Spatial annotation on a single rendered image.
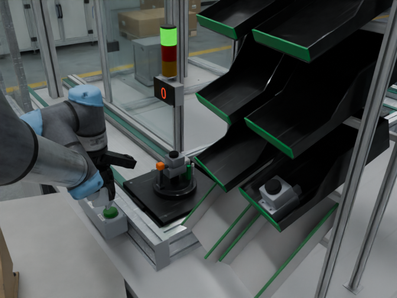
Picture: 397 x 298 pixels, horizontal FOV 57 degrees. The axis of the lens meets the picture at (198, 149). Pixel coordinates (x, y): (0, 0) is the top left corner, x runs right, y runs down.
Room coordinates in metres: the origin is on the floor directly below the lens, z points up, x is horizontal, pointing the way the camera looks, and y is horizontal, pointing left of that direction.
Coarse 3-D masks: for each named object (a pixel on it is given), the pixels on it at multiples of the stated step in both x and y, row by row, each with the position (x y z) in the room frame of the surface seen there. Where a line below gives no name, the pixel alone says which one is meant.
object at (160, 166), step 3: (159, 162) 0.92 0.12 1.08; (156, 165) 0.91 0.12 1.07; (159, 165) 0.90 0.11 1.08; (162, 165) 0.90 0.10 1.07; (165, 165) 0.92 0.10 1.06; (156, 168) 0.91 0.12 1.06; (159, 168) 0.90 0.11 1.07; (162, 168) 0.90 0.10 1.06; (165, 168) 0.91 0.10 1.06; (159, 171) 0.90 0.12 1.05; (162, 171) 0.91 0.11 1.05; (159, 174) 0.90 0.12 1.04; (162, 174) 0.91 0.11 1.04; (159, 177) 0.90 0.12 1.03; (162, 177) 0.91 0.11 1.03; (159, 180) 0.90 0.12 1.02; (162, 180) 0.91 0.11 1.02; (159, 183) 0.90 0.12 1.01; (162, 183) 0.91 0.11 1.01
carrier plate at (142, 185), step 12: (132, 180) 0.97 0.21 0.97; (144, 180) 0.97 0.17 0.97; (204, 180) 0.98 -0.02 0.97; (132, 192) 0.91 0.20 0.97; (144, 192) 0.91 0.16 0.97; (204, 192) 0.91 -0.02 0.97; (144, 204) 0.85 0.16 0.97; (156, 204) 0.85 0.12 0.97; (168, 204) 0.85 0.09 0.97; (180, 204) 0.85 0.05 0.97; (192, 204) 0.86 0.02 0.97; (156, 216) 0.80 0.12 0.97; (168, 216) 0.80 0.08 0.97; (180, 216) 0.81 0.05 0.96
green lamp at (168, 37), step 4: (160, 28) 1.16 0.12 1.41; (176, 28) 1.16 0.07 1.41; (164, 32) 1.14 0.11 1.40; (168, 32) 1.14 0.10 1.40; (172, 32) 1.14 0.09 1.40; (176, 32) 1.16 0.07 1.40; (164, 36) 1.14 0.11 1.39; (168, 36) 1.14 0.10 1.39; (172, 36) 1.14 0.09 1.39; (176, 36) 1.16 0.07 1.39; (164, 40) 1.14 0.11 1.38; (168, 40) 1.14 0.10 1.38; (172, 40) 1.14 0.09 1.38; (176, 40) 1.16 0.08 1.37; (164, 44) 1.14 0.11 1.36; (168, 44) 1.14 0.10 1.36; (172, 44) 1.14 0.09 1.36
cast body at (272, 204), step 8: (264, 184) 0.56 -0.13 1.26; (272, 184) 0.55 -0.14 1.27; (280, 184) 0.54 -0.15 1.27; (288, 184) 0.55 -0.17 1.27; (296, 184) 0.58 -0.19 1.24; (264, 192) 0.55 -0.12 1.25; (272, 192) 0.53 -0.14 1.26; (280, 192) 0.54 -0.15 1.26; (288, 192) 0.54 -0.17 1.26; (296, 192) 0.57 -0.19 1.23; (264, 200) 0.56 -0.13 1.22; (272, 200) 0.52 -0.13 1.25; (280, 200) 0.53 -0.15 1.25; (288, 200) 0.54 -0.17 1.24; (296, 200) 0.55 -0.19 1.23; (264, 208) 0.54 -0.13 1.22; (272, 208) 0.53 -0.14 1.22; (280, 208) 0.53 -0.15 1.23; (288, 208) 0.54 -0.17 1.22; (272, 216) 0.52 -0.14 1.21; (280, 216) 0.53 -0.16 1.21
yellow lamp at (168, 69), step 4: (176, 60) 1.16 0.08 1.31; (164, 64) 1.14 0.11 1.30; (168, 64) 1.14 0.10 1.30; (172, 64) 1.14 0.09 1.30; (176, 64) 1.15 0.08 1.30; (164, 68) 1.14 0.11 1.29; (168, 68) 1.14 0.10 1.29; (172, 68) 1.14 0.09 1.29; (176, 68) 1.15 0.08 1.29; (164, 72) 1.14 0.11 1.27; (168, 72) 1.14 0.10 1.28; (172, 72) 1.14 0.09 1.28; (176, 72) 1.15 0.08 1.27; (168, 76) 1.14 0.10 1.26; (172, 76) 1.14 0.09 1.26
